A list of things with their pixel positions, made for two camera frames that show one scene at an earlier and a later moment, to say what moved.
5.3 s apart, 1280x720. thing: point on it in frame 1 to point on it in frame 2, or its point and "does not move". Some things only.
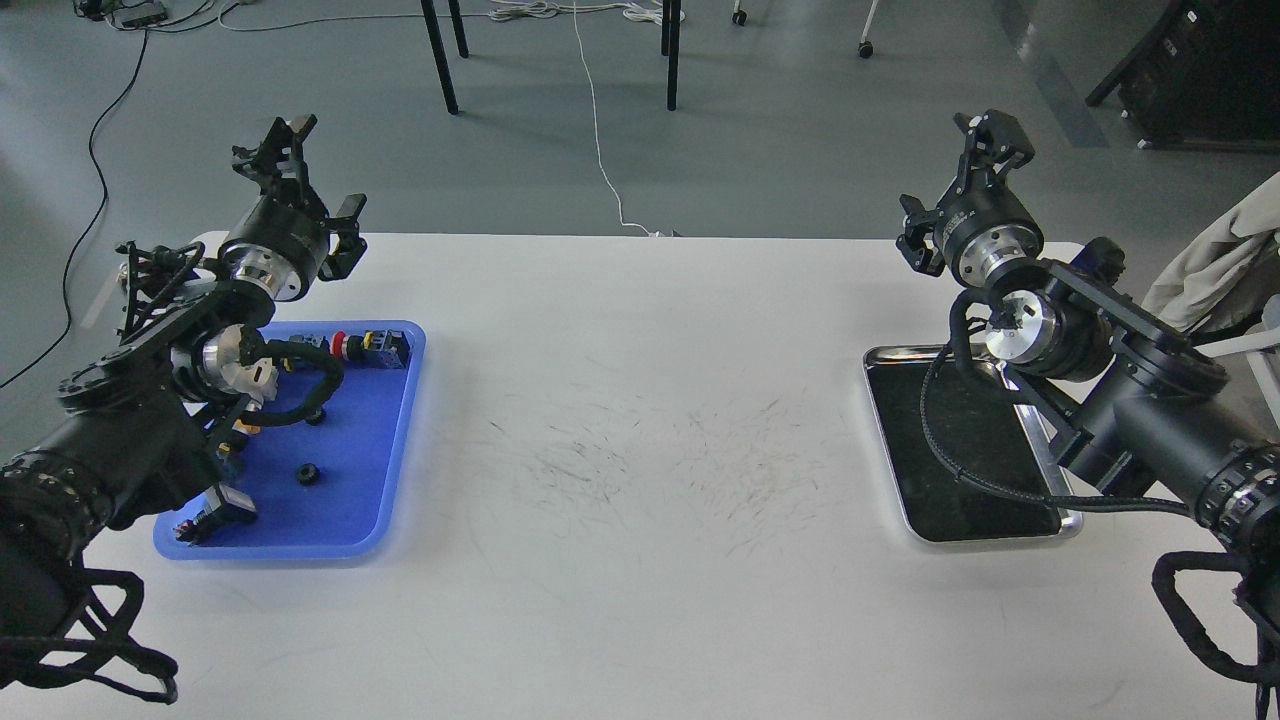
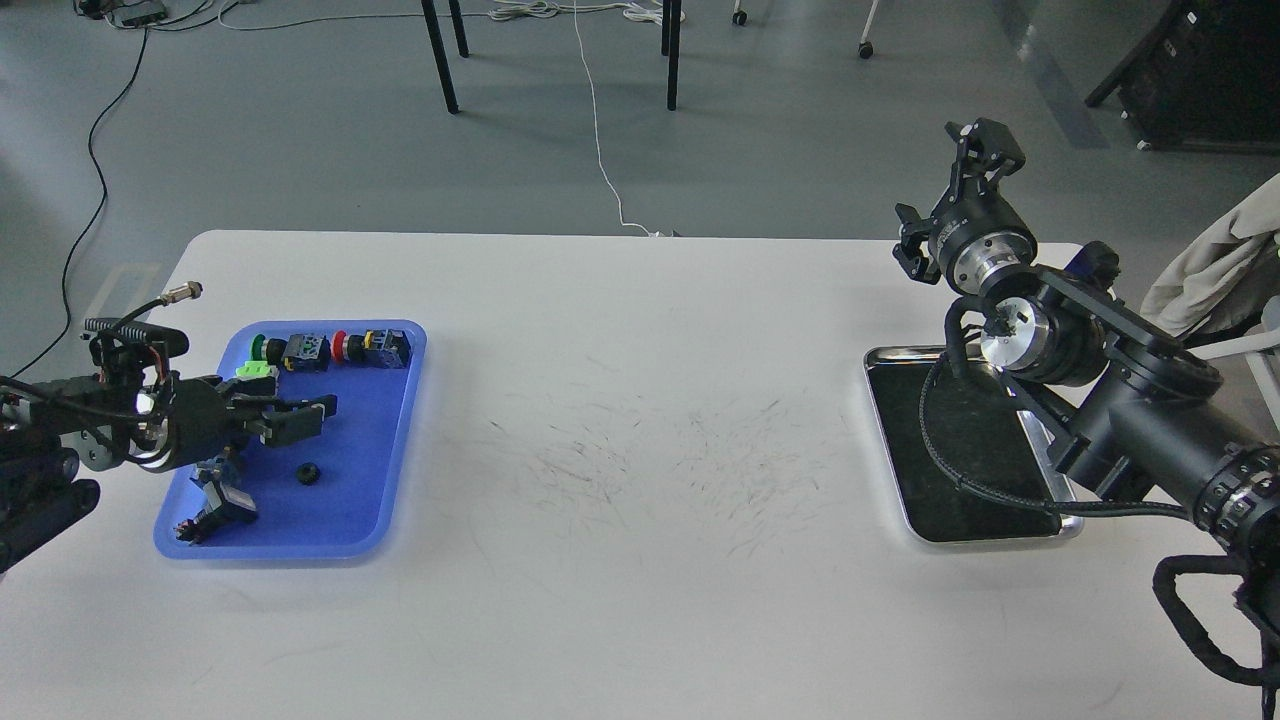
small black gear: (308, 474) does not move
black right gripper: (982, 225) does not move
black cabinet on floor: (1206, 76) does not move
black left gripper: (283, 245) to (178, 424)
